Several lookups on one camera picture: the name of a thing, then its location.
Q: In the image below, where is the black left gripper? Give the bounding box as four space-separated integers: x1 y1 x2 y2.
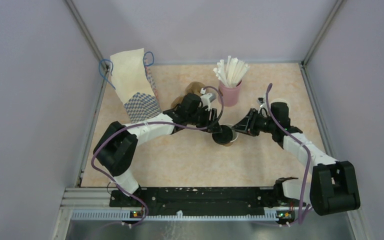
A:
187 105 223 134

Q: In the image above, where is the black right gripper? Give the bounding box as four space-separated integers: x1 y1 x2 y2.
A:
232 108 277 137

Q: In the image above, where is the single brown paper cup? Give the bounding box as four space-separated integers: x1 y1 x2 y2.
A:
223 124 239 147

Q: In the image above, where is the black plastic cup lid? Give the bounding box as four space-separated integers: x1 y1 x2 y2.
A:
212 125 234 145

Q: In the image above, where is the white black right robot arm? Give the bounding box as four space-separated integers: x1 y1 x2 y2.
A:
233 102 361 216

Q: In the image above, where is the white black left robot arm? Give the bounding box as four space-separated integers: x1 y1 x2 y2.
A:
93 93 222 207

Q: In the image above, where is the pink straw holder cup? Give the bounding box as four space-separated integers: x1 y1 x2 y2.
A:
217 81 242 107

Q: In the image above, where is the brown pulp cup carrier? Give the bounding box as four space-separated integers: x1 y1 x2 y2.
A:
170 81 205 109

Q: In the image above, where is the stack of brown paper cups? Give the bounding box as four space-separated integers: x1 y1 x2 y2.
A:
270 98 289 105

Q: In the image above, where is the bundle of white straws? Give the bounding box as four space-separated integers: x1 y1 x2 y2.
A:
213 55 250 89

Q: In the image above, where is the blue checkered paper bag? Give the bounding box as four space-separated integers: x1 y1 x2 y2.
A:
99 48 162 123

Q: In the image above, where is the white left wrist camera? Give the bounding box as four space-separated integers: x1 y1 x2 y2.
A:
200 88 216 112

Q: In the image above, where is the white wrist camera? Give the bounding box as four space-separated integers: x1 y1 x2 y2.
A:
200 88 216 112
257 97 267 110

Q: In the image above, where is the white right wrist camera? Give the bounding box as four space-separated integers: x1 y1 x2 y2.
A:
257 97 267 110

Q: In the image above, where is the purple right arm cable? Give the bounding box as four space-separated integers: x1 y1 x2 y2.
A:
264 82 313 226

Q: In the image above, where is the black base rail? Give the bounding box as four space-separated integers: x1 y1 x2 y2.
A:
109 187 299 217

